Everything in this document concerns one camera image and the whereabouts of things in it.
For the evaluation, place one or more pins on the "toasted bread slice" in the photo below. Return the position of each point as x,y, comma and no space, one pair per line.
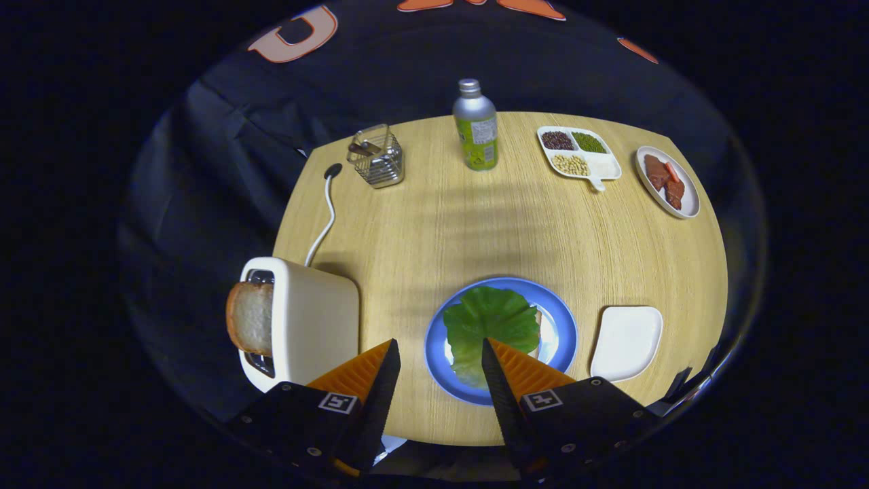
251,319

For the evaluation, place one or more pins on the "white oval plate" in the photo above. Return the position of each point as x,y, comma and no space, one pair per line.
689,200

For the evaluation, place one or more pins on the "brown meat slice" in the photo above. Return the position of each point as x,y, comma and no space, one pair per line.
655,170
674,192

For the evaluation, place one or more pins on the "blue round plate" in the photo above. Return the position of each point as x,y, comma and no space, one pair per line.
438,360

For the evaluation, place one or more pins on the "white divided snack tray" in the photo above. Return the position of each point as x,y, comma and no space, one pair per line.
604,166

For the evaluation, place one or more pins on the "white toaster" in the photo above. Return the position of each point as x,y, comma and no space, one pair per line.
312,319

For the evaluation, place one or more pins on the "heap of dark red beans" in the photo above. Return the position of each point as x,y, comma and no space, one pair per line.
557,140

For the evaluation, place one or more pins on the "heap of yellow soybeans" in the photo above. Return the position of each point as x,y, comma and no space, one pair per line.
570,164

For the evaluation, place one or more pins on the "red sausage strip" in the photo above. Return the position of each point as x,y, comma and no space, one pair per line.
672,170

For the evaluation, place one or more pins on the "white rounded square plate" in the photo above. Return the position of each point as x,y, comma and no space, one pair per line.
624,343

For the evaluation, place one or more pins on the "white bread slice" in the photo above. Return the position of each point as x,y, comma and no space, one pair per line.
538,319

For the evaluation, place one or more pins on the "heap of green beans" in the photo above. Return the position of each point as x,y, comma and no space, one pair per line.
589,142

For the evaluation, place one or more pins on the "silver bottle with green label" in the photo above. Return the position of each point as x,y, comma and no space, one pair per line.
475,115

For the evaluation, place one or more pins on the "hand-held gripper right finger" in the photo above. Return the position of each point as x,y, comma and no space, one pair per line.
506,414

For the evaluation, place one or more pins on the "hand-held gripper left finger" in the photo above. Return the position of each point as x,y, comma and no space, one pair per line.
377,414

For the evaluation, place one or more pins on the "shiny metal bar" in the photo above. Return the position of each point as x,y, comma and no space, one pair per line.
696,388

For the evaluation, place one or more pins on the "green lettuce leaf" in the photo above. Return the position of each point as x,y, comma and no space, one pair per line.
489,319

